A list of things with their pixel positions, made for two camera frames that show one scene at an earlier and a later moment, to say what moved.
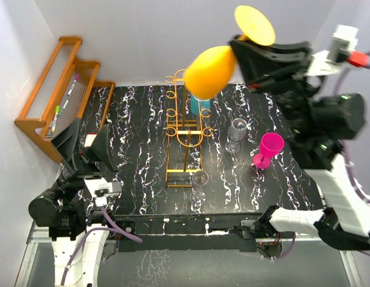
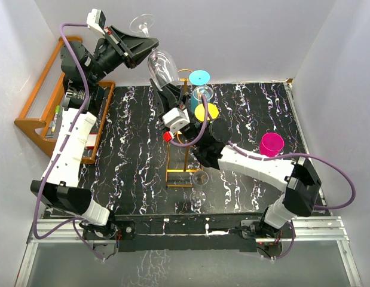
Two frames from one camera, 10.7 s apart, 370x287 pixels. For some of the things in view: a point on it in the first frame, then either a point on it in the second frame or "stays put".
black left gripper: [78, 160] -> [133, 48]
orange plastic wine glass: [211, 73] -> [212, 110]
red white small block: [90, 137] stays put
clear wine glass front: [199, 178] stays put
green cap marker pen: [57, 110] stays put
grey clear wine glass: [237, 129] -> [163, 66]
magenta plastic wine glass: [270, 144] stays put
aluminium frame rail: [39, 232] stays put
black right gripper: [266, 67] -> [162, 102]
